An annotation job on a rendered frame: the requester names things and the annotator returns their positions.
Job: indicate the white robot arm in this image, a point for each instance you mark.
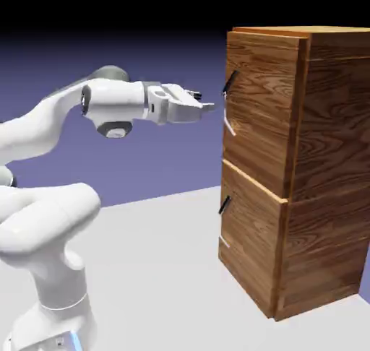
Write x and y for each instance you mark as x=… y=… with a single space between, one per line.
x=34 y=131

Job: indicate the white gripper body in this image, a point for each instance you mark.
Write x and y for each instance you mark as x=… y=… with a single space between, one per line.
x=183 y=108

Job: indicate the wooden cabinet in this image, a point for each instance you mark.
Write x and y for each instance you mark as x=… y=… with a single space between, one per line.
x=300 y=169

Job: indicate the short wooden cabinet door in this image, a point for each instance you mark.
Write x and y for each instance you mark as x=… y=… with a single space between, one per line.
x=251 y=235

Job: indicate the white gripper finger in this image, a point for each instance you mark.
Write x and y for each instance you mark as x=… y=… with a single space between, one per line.
x=208 y=107
x=195 y=93

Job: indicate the tall wooden cabinet door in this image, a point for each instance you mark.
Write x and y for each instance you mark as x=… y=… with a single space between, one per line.
x=260 y=111

